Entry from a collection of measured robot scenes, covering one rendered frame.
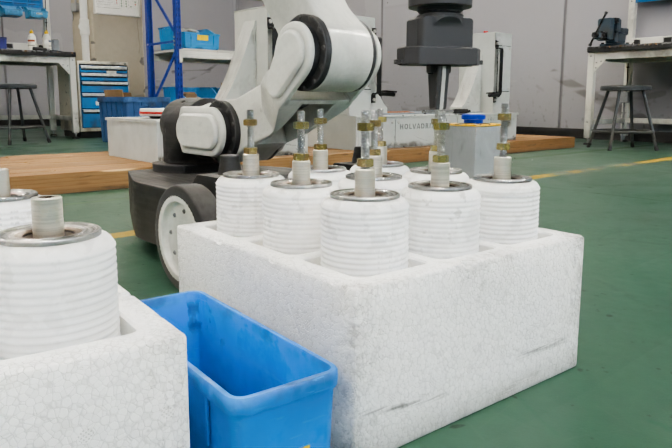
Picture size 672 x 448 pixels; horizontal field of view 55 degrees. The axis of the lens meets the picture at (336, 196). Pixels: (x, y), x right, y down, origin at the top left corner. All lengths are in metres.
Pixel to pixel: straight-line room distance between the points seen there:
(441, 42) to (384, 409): 0.49
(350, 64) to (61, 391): 0.88
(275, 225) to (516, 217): 0.30
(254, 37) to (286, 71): 2.06
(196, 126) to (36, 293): 1.05
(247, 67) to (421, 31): 2.39
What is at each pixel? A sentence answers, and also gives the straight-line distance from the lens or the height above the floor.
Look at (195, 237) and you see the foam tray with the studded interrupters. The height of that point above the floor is 0.17.
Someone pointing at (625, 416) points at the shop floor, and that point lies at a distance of 0.83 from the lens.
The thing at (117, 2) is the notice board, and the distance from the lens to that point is 7.27.
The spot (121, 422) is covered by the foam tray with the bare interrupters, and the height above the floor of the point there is 0.12.
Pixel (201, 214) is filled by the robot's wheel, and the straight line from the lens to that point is 1.13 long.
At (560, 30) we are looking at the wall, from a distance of 6.52.
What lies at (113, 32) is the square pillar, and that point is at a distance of 7.23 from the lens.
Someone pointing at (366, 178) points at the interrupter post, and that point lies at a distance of 0.68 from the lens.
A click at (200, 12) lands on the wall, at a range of 10.27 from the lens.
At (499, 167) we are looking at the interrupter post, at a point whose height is 0.27.
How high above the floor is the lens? 0.35
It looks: 9 degrees down
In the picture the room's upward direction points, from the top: straight up
